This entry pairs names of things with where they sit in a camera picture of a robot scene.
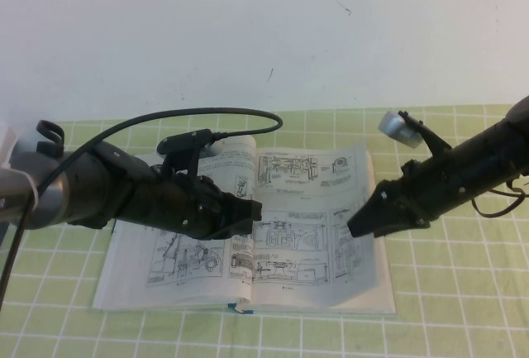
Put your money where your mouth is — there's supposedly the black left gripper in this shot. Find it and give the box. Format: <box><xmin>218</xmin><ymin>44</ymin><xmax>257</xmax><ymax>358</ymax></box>
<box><xmin>127</xmin><ymin>162</ymin><xmax>265</xmax><ymax>244</ymax></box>

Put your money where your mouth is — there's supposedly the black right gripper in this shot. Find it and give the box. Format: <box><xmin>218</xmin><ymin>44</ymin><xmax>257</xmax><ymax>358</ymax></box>
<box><xmin>346</xmin><ymin>158</ymin><xmax>470</xmax><ymax>238</ymax></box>

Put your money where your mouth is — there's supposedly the book with technical diagrams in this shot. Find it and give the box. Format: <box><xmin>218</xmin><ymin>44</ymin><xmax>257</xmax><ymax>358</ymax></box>
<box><xmin>91</xmin><ymin>134</ymin><xmax>398</xmax><ymax>317</ymax></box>

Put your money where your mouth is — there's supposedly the green white checked tablecloth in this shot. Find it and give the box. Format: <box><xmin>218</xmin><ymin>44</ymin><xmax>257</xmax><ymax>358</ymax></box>
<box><xmin>0</xmin><ymin>103</ymin><xmax>529</xmax><ymax>358</ymax></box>

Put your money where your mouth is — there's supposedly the white zip tie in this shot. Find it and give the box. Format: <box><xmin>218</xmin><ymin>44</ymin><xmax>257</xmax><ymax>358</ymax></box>
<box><xmin>4</xmin><ymin>165</ymin><xmax>41</xmax><ymax>211</ymax></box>

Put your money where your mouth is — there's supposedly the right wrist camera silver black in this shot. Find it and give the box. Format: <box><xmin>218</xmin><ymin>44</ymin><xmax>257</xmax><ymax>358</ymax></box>
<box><xmin>378</xmin><ymin>110</ymin><xmax>452</xmax><ymax>165</ymax></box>

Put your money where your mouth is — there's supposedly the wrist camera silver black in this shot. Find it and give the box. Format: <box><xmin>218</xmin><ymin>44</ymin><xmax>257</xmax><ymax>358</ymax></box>
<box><xmin>156</xmin><ymin>128</ymin><xmax>224</xmax><ymax>177</ymax></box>
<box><xmin>378</xmin><ymin>110</ymin><xmax>452</xmax><ymax>165</ymax></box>

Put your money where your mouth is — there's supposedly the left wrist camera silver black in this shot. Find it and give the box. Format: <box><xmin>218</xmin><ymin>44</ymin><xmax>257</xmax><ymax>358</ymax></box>
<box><xmin>156</xmin><ymin>128</ymin><xmax>224</xmax><ymax>177</ymax></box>

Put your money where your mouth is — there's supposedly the thin black right camera cable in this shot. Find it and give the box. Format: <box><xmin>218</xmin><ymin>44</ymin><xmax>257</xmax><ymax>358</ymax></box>
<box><xmin>470</xmin><ymin>175</ymin><xmax>529</xmax><ymax>219</ymax></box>

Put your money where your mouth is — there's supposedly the thick black left camera cable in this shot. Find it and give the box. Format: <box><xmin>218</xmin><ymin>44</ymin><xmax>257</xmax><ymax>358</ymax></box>
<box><xmin>0</xmin><ymin>106</ymin><xmax>284</xmax><ymax>305</ymax></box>

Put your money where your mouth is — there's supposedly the black looped cable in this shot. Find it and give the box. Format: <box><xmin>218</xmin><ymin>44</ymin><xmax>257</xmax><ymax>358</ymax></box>
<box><xmin>36</xmin><ymin>120</ymin><xmax>65</xmax><ymax>155</ymax></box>

